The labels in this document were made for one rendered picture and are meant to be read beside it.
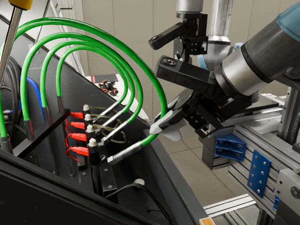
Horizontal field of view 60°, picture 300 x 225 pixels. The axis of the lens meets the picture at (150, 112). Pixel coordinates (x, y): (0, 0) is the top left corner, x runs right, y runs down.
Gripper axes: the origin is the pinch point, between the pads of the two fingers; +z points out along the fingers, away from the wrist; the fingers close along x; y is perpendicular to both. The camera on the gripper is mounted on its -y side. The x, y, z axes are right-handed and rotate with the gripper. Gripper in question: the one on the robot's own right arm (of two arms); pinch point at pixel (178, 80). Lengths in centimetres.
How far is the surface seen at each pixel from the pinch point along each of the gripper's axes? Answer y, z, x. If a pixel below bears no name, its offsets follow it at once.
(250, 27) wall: 171, 12, 196
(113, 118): -20.9, 12.1, 3.2
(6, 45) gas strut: -37, -20, -44
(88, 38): -27.0, -14.8, -4.7
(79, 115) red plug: -31.5, 13.8, 13.0
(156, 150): -6.5, 26.3, 2.5
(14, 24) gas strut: -36, -22, -44
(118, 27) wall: 15, 5, 185
